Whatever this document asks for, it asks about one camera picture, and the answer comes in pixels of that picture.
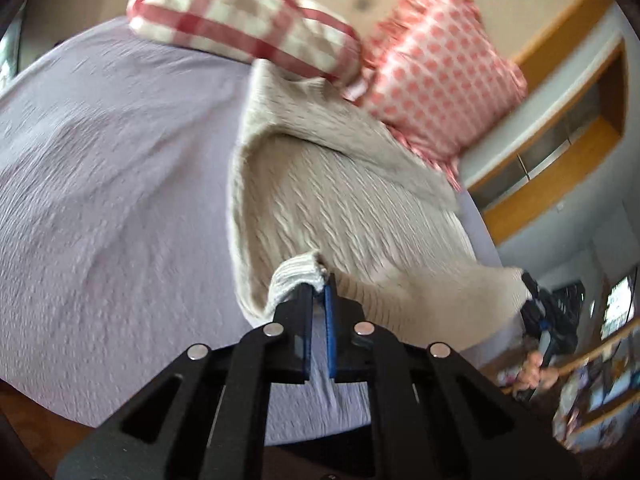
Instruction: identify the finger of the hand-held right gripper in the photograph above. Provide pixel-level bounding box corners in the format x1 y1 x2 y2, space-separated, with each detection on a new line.
520 270 547 337

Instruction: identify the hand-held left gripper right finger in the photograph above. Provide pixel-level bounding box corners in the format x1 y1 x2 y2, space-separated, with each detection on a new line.
324 285 583 480

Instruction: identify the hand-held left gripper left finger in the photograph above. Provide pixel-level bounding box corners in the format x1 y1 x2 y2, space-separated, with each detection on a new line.
54 284 315 480

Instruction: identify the beige cable-knit sweater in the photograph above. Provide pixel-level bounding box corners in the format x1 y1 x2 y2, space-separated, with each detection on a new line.
227 59 532 352

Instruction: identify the person's right hand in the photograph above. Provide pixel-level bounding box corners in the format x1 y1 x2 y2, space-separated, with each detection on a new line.
510 351 560 402

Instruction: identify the lilac bed sheet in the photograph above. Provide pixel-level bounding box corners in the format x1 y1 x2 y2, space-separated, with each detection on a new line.
0 15 503 445

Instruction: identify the pink dotted frilled pillow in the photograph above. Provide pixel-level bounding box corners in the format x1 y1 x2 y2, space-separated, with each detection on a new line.
345 0 530 192

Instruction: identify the red checked pillow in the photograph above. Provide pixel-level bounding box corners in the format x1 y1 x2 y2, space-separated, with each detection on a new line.
126 0 363 86

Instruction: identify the wooden rail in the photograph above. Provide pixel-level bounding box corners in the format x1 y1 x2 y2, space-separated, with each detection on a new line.
500 316 640 395

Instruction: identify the wooden wall cabinet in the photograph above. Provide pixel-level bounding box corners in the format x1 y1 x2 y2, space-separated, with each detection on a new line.
460 0 630 247

